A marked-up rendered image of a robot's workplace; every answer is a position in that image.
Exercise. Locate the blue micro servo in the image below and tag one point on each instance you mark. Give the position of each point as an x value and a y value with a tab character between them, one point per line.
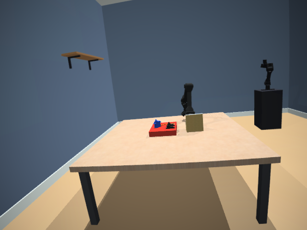
157	124

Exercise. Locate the red flat deck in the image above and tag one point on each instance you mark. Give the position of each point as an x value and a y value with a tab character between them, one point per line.
170	129

